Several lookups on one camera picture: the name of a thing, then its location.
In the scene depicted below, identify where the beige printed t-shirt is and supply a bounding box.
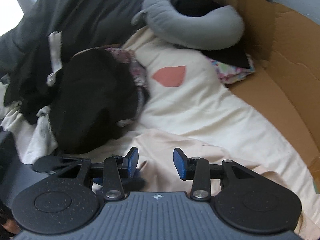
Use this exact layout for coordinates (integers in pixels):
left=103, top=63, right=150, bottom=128
left=83, top=129, right=319, bottom=239

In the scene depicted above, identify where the cream cartoon bed sheet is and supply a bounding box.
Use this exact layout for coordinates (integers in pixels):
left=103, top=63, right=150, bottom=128
left=125, top=27, right=319, bottom=223

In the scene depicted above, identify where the black garment pile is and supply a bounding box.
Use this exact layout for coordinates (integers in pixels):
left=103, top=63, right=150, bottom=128
left=4, top=48, right=149, bottom=154

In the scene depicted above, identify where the white crumpled garment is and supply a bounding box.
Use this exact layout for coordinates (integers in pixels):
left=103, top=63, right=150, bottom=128
left=1, top=75, right=57, bottom=164

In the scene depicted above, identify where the floral patterned cloth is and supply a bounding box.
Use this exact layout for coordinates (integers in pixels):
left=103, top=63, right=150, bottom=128
left=206, top=54, right=255, bottom=85

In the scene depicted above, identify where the grey elephant neck pillow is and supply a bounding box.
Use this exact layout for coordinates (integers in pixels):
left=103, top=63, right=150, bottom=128
left=131, top=0, right=245, bottom=50

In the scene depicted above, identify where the dark grey blanket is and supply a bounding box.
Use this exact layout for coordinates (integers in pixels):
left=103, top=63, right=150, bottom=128
left=1, top=0, right=144, bottom=74

